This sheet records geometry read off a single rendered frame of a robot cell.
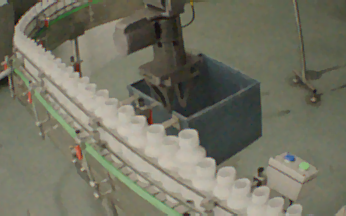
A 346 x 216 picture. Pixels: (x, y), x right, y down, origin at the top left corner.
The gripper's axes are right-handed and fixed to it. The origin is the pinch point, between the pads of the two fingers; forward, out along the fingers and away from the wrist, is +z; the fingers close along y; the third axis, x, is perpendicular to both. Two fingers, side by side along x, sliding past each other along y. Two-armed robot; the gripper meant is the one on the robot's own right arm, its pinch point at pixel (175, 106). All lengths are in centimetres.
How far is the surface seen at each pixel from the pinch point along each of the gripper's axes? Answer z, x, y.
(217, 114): 35, -37, -39
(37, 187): 129, -168, 1
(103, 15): 40, -162, -69
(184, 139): 6.4, 1.8, 0.2
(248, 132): 48, -37, -52
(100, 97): 10.9, -32.6, -0.3
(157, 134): 10.7, -9.0, -0.8
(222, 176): 12.2, 11.1, -1.6
